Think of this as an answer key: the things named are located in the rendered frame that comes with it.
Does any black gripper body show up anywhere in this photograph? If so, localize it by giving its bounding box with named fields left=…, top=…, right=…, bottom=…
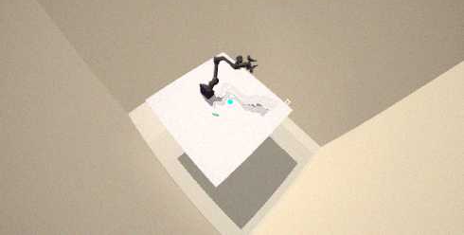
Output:
left=244, top=55, right=254, bottom=73

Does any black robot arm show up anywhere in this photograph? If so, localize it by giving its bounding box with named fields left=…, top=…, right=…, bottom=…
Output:
left=206, top=55, right=244, bottom=90

